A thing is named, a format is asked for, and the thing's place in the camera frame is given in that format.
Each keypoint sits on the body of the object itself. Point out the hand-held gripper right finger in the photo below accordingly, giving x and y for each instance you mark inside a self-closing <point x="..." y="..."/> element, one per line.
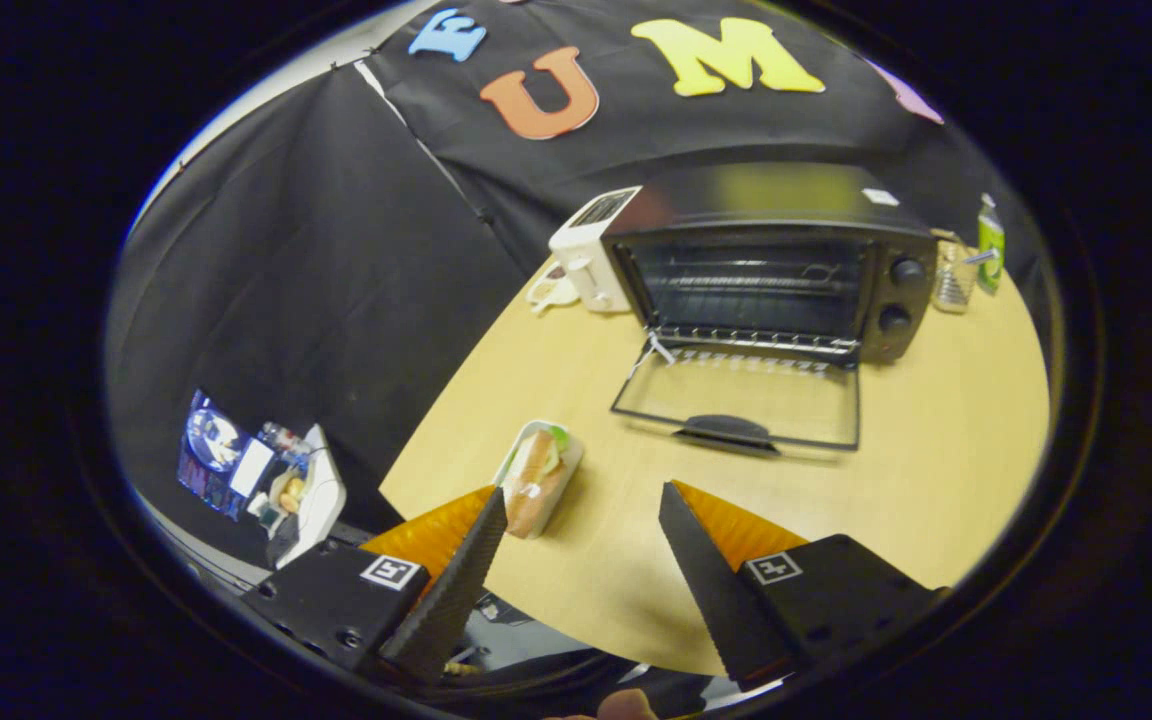
<point x="716" y="600"/>

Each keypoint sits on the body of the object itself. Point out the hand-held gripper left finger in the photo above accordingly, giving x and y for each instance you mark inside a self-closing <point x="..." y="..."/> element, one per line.
<point x="451" y="600"/>

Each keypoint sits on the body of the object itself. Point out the white bread sandwich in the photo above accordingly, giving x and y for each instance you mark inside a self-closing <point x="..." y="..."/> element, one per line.
<point x="534" y="480"/>

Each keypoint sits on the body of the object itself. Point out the black toaster oven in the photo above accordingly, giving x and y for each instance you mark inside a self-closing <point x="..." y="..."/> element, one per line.
<point x="766" y="195"/>

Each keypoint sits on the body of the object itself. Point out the white toaster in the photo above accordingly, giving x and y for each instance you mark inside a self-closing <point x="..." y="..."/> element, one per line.
<point x="586" y="260"/>

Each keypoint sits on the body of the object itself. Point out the white sandwich tray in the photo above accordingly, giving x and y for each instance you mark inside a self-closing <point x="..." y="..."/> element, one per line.
<point x="573" y="462"/>

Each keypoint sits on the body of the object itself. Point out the blue printed box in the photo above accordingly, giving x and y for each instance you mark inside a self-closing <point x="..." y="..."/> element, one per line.
<point x="206" y="440"/>

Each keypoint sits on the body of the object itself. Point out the clear glass jar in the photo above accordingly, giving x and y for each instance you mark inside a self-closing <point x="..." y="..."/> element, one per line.
<point x="952" y="285"/>

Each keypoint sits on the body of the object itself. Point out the green drink bottle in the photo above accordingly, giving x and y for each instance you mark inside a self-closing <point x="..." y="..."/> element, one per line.
<point x="990" y="240"/>

